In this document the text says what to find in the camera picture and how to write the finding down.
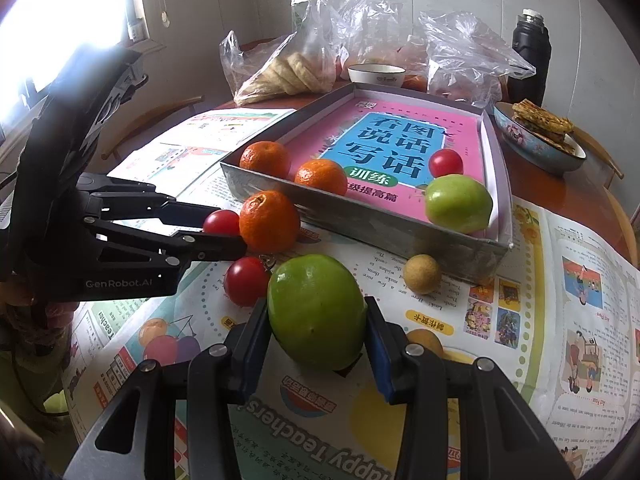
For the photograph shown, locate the tan longan fruit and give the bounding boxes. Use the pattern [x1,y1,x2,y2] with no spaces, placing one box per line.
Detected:
[402,254,442,295]
[407,328,444,359]

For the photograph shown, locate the red cherry tomato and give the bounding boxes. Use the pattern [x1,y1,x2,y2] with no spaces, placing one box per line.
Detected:
[428,148,463,178]
[224,257,270,308]
[202,209,240,236]

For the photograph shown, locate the green jujube fruit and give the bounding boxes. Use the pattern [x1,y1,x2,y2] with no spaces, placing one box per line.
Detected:
[267,254,367,370]
[424,174,494,234]

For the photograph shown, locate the small orange tangerine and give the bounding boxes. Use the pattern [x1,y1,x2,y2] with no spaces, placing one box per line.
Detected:
[239,191,300,254]

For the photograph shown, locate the large orange tangerine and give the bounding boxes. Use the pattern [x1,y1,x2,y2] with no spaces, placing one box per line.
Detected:
[294,159,348,196]

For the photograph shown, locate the operator left hand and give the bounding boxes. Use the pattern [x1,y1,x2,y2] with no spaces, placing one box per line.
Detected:
[1,274,79,347]

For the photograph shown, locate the wooden chair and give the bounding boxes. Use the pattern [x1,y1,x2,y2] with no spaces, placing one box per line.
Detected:
[241,38,282,58]
[100,96,205,162]
[573,126,639,268]

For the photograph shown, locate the newspaper sheet left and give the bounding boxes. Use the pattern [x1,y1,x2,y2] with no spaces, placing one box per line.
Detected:
[110,107,292,197]

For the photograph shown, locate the orange tangerine in tray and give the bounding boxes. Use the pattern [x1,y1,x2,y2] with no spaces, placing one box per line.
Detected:
[239,141,291,179]

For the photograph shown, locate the grey cardboard box tray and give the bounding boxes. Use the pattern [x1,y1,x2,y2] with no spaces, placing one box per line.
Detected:
[221,84,513,283]

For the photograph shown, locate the red cherry tomato in tray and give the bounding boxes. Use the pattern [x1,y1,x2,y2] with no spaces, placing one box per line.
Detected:
[428,148,463,178]

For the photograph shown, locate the pink Chinese workbook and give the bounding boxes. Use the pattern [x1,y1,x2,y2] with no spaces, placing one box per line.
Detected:
[280,94,486,222]

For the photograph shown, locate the window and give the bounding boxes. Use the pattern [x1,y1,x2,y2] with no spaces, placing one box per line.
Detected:
[1,0,155,129]

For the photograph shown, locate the wooden chair back left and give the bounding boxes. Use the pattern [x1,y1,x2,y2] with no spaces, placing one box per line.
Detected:
[241,38,282,58]

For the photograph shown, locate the plastic bag of flatbreads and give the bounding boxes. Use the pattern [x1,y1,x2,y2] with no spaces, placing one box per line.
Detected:
[219,0,337,106]

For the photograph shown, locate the blue floral bowl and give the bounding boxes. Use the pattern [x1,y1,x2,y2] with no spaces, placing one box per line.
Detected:
[494,102,587,176]

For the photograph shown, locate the white ceramic bowl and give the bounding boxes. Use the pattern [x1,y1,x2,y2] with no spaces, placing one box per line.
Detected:
[347,63,406,88]

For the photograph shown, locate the stack of fried pancakes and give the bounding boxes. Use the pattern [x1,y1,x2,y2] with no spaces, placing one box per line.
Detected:
[512,99,576,155]

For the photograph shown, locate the wooden chair right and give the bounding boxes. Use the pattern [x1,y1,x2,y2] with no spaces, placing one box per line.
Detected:
[573,126,639,268]

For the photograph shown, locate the clear plastic bag middle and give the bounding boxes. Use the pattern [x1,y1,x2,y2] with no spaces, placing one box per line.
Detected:
[316,0,427,91]

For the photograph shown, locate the clear plastic bag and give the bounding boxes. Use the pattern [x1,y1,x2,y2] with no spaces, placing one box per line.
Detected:
[316,0,427,91]
[418,11,536,110]

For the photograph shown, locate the clear plastic bag right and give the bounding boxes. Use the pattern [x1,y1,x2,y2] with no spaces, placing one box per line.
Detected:
[418,11,536,110]

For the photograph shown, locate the black thermos bottle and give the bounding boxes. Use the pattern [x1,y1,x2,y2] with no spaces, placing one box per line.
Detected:
[508,9,552,106]

